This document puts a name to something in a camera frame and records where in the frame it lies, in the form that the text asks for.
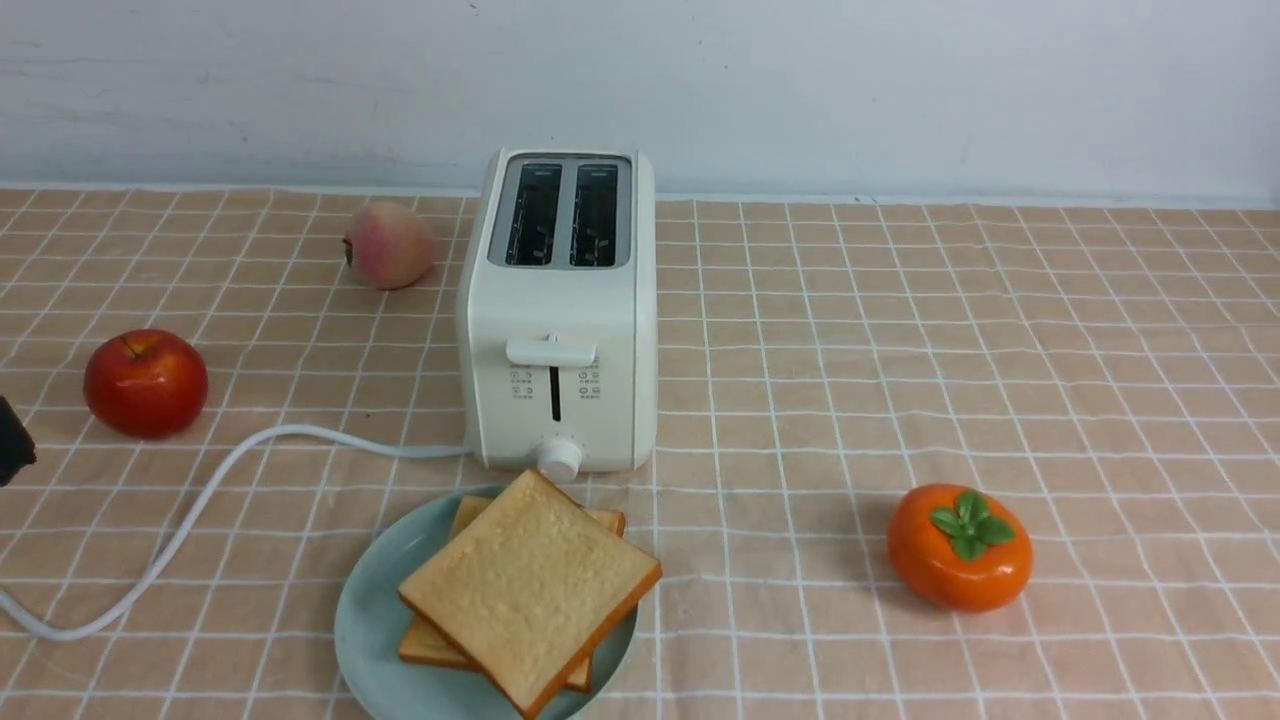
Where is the light green round plate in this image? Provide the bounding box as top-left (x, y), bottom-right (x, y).
top-left (335, 486), bottom-right (635, 719)

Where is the orange persimmon with green leaf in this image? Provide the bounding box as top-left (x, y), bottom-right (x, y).
top-left (886, 483), bottom-right (1034, 612)

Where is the white power cable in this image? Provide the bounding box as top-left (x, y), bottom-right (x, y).
top-left (0, 424), bottom-right (468, 641)

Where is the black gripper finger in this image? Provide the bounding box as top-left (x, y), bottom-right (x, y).
top-left (0, 396), bottom-right (38, 488)

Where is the pink peach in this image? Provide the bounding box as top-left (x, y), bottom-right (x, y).
top-left (343, 202), bottom-right (442, 290)

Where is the red apple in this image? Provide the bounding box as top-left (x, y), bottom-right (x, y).
top-left (82, 328), bottom-right (209, 441)

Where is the toast slice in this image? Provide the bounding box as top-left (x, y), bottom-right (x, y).
top-left (398, 495), bottom-right (627, 693)
top-left (398, 470), bottom-right (663, 719)

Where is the white two-slot toaster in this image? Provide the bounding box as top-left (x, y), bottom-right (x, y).
top-left (454, 149), bottom-right (659, 484)

